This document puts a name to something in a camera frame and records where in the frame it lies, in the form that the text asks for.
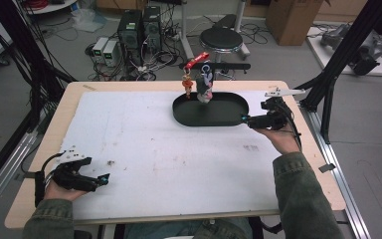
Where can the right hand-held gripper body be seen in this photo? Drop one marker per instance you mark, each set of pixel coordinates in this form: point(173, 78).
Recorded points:
point(272, 121)

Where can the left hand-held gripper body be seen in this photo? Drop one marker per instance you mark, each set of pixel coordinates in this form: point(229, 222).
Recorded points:
point(73, 179)

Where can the black tray stand with bar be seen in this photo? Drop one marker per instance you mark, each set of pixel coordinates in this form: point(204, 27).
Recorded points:
point(219, 113)

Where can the person's left hand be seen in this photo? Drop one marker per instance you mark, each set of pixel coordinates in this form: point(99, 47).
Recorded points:
point(58, 194)

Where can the person's right hand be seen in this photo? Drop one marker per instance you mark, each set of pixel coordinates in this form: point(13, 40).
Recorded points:
point(285, 141)

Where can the dark tape piece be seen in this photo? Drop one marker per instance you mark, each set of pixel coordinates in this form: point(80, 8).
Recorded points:
point(326, 168)

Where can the white table mat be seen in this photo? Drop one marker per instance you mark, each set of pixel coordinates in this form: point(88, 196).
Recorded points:
point(179, 172)

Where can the black round stool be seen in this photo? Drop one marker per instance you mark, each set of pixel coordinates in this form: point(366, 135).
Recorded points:
point(221, 39)

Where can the white floor board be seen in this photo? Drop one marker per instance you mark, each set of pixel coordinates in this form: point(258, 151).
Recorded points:
point(321, 53)

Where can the white desk leg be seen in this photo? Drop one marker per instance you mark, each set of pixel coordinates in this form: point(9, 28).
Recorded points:
point(242, 30)
point(186, 33)

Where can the brown cardboard box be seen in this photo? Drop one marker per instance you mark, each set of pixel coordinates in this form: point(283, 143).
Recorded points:
point(291, 21)

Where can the black and grey device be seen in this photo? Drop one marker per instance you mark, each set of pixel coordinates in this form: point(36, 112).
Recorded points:
point(368, 56)

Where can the white power supply unit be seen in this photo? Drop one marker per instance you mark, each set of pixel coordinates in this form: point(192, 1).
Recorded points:
point(110, 53)
point(98, 49)

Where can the black computer tower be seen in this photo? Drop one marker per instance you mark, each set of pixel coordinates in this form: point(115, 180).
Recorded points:
point(130, 35)
point(152, 28)

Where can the clear plastic bag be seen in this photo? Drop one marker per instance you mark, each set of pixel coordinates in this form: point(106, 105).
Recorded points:
point(88, 20)

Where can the aluminium rail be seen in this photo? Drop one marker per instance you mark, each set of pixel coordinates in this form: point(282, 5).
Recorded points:
point(340, 179)
point(3, 176)

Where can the black metal frame strut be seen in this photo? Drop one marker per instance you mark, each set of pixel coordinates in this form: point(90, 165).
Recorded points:
point(30, 56)
point(338, 56)

